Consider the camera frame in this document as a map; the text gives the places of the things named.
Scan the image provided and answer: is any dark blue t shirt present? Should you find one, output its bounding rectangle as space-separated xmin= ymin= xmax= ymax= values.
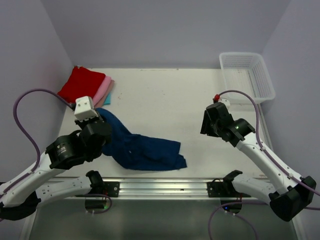
xmin=96 ymin=108 xmax=187 ymax=172

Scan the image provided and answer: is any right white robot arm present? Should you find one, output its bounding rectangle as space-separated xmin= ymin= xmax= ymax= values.
xmin=200 ymin=102 xmax=317 ymax=222

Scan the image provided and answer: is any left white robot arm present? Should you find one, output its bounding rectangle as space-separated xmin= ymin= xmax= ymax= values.
xmin=0 ymin=116 xmax=112 ymax=221

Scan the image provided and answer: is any beige folded t shirt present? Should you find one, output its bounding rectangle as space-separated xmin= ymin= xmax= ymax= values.
xmin=95 ymin=79 xmax=115 ymax=108

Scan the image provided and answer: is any turquoise folded t shirt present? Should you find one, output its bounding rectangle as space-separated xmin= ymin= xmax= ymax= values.
xmin=103 ymin=93 xmax=111 ymax=106

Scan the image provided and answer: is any pink folded t shirt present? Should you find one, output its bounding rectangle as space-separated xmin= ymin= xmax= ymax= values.
xmin=92 ymin=75 xmax=112 ymax=105

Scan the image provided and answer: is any red folded t shirt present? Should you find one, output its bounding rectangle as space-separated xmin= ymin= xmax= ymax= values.
xmin=57 ymin=66 xmax=106 ymax=103

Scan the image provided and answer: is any white plastic basket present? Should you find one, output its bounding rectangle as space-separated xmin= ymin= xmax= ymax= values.
xmin=219 ymin=52 xmax=276 ymax=104

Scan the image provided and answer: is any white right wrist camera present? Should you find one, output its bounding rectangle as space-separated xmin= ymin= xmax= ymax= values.
xmin=218 ymin=98 xmax=231 ymax=109

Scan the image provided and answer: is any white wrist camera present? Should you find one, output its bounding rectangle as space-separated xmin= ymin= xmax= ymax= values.
xmin=218 ymin=98 xmax=231 ymax=109
xmin=74 ymin=96 xmax=98 ymax=121

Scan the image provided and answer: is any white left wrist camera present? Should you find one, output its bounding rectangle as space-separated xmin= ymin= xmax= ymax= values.
xmin=74 ymin=96 xmax=98 ymax=121

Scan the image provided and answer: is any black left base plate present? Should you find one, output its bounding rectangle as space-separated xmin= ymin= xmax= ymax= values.
xmin=88 ymin=181 xmax=120 ymax=198

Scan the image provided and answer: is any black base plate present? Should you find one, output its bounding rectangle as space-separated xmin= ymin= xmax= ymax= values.
xmin=206 ymin=181 xmax=251 ymax=198
xmin=88 ymin=181 xmax=120 ymax=198

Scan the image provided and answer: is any aluminium front rail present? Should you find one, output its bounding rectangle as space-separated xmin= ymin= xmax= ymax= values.
xmin=34 ymin=176 xmax=296 ymax=201

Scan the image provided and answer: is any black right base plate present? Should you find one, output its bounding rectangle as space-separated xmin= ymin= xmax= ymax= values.
xmin=206 ymin=181 xmax=251 ymax=198

